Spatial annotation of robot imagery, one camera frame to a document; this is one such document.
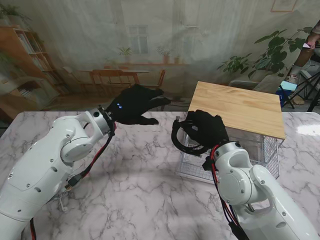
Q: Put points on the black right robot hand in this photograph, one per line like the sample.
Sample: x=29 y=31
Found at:
x=210 y=127

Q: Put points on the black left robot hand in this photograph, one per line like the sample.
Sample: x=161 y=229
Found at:
x=132 y=105

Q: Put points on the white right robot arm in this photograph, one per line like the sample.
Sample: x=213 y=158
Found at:
x=250 y=190

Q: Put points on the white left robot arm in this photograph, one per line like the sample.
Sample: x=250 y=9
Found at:
x=50 y=165

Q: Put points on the blue storage box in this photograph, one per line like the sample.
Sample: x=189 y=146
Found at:
x=282 y=97

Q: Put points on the printed backdrop curtain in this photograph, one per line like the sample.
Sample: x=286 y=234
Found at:
x=75 y=37

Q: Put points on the black tripod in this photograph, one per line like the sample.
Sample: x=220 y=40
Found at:
x=315 y=100

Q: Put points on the person in background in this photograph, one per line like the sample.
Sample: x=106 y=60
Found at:
x=303 y=60

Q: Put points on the pink smartphone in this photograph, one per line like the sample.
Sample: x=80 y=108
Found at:
x=307 y=45

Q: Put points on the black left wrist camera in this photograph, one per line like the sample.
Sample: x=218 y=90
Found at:
x=111 y=131

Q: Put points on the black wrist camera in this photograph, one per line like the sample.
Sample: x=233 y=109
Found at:
x=111 y=131
x=207 y=163

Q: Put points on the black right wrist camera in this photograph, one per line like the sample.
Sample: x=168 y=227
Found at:
x=207 y=163

